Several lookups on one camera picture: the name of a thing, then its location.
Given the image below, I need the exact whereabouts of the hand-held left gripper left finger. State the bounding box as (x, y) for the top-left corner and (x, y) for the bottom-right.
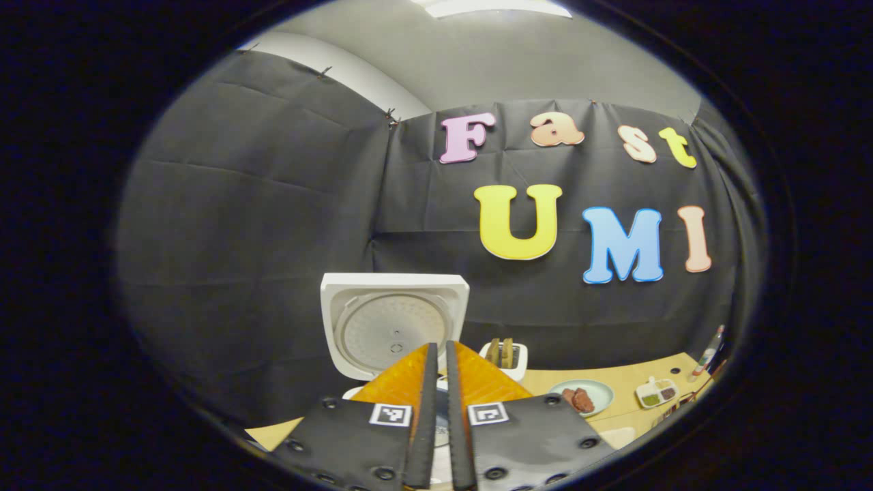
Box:
(269, 343), (439, 491)

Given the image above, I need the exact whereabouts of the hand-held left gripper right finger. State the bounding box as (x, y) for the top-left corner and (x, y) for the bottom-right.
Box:
(447, 340), (618, 491)

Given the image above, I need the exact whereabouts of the white rice cooker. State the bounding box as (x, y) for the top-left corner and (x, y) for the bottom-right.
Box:
(321, 273), (470, 471)

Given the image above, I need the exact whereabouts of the wire mesh chopstick holder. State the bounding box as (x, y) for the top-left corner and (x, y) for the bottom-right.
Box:
(655, 396), (702, 430)

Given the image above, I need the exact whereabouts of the white toaster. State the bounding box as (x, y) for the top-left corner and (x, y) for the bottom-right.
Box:
(479, 340), (529, 381)

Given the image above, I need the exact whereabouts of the pale green plate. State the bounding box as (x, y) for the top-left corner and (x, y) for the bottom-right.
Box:
(549, 379), (615, 417)

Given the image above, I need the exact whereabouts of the white divided bean dish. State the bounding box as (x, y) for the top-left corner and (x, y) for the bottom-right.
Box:
(636, 377), (679, 408)

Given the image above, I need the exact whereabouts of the clear plastic bottle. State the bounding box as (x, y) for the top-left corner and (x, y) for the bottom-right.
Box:
(692, 325), (726, 377)

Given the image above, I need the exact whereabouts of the black backdrop cloth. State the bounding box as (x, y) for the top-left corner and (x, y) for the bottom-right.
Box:
(115, 48), (763, 427)

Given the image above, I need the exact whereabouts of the ceiling light panel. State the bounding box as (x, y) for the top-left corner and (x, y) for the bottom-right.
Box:
(413, 0), (572, 19)

